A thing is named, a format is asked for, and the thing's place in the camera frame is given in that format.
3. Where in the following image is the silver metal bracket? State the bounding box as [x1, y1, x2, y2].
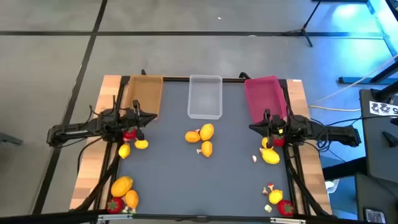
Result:
[97, 213, 125, 222]
[269, 217, 307, 224]

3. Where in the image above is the magenta plastic basket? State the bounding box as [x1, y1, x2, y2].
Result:
[244, 75, 289, 124]

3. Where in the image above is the black floor stand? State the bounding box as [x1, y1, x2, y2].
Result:
[338, 60, 398, 85]

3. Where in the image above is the phone with lit screen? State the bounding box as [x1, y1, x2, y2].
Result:
[363, 207, 387, 224]

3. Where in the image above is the white floor cable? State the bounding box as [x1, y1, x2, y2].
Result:
[307, 54, 398, 112]

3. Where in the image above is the orange toy citrus fruit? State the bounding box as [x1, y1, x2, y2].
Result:
[185, 131, 201, 144]
[201, 141, 213, 158]
[124, 189, 140, 210]

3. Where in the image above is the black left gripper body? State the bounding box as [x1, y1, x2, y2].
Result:
[123, 99, 146, 141]

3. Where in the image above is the black crossbar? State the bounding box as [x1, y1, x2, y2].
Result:
[0, 210, 398, 224]

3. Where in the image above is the dark grey table mat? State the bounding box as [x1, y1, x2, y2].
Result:
[116, 81, 295, 217]

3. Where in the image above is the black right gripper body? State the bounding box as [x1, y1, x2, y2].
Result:
[263, 108, 289, 149]

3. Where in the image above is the large yellow toy lemon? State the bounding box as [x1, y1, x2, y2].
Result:
[261, 148, 281, 166]

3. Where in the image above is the black cabinet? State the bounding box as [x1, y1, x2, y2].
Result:
[359, 88, 398, 184]

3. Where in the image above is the grey floor object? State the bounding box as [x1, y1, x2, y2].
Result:
[0, 132, 24, 146]

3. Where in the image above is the large orange toy mango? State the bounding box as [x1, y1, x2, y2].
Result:
[110, 175, 134, 198]
[199, 123, 215, 141]

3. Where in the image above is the white numbered tag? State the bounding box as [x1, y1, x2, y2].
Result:
[369, 100, 398, 116]

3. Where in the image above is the black tripod stand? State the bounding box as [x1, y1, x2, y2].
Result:
[281, 0, 324, 48]

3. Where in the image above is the brown plastic basket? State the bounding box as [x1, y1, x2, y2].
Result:
[123, 75, 164, 121]

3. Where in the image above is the white floor object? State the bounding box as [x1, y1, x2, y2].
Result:
[325, 179, 340, 191]

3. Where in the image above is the clear plastic bin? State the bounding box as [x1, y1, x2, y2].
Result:
[187, 74, 224, 121]

